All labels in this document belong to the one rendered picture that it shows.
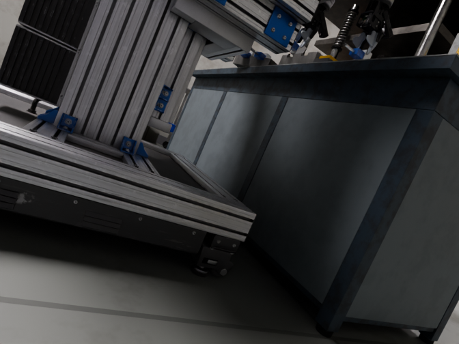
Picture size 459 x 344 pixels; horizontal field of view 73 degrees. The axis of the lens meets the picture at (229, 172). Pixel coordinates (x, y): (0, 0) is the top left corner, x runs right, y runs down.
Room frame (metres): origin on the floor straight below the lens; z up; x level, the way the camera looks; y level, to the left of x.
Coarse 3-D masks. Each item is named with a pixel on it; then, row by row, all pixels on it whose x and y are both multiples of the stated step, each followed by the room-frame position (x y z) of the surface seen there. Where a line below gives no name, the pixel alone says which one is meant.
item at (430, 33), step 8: (448, 0) 1.84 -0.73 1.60; (440, 8) 1.84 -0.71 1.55; (448, 8) 1.84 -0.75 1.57; (432, 16) 1.87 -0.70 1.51; (440, 16) 1.84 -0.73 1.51; (432, 24) 1.84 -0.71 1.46; (440, 24) 1.84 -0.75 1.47; (432, 32) 1.84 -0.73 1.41; (424, 40) 1.85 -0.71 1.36; (432, 40) 1.84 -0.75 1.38; (424, 48) 1.84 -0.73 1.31
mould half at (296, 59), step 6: (294, 54) 1.50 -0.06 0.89; (300, 54) 1.46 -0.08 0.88; (312, 54) 1.38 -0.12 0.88; (318, 54) 1.36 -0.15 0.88; (282, 60) 1.57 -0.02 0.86; (288, 60) 1.52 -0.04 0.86; (294, 60) 1.48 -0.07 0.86; (300, 60) 1.44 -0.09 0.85; (306, 60) 1.40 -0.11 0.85; (312, 60) 1.37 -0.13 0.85
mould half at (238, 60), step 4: (236, 56) 1.77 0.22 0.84; (240, 56) 1.74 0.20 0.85; (252, 56) 1.68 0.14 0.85; (236, 60) 1.76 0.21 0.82; (240, 60) 1.73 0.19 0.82; (244, 60) 1.72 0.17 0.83; (248, 60) 1.70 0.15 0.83; (252, 60) 1.68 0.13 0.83; (256, 60) 1.66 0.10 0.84; (260, 60) 1.64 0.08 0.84; (264, 60) 1.62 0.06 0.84; (268, 60) 1.60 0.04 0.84; (272, 60) 1.60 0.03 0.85; (236, 64) 1.76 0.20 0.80; (240, 64) 1.72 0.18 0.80; (244, 64) 1.71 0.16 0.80; (248, 64) 1.69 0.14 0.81; (252, 64) 1.67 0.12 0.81; (256, 64) 1.65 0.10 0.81; (260, 64) 1.63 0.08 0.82; (264, 64) 1.61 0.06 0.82; (268, 64) 1.59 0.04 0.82; (272, 64) 1.61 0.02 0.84; (276, 64) 1.63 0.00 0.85
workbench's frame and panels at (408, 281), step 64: (320, 64) 1.20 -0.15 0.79; (384, 64) 0.95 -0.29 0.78; (448, 64) 0.79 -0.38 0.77; (192, 128) 2.20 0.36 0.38; (256, 128) 1.50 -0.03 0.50; (320, 128) 1.14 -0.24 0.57; (384, 128) 0.93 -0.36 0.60; (448, 128) 0.87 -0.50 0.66; (256, 192) 1.31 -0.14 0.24; (320, 192) 1.03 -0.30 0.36; (384, 192) 0.85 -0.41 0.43; (448, 192) 0.94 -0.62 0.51; (320, 256) 0.93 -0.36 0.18; (384, 256) 0.87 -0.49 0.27; (448, 256) 1.03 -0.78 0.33; (320, 320) 0.85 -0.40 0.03; (384, 320) 0.94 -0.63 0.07
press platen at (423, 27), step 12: (348, 36) 2.54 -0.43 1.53; (396, 36) 2.18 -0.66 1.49; (408, 36) 2.12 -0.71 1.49; (420, 36) 2.07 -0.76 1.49; (444, 36) 1.97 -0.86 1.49; (324, 48) 2.85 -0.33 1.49; (384, 48) 2.41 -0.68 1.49; (396, 48) 2.33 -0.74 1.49; (408, 48) 2.26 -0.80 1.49; (432, 48) 2.14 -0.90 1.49; (444, 48) 2.09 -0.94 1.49
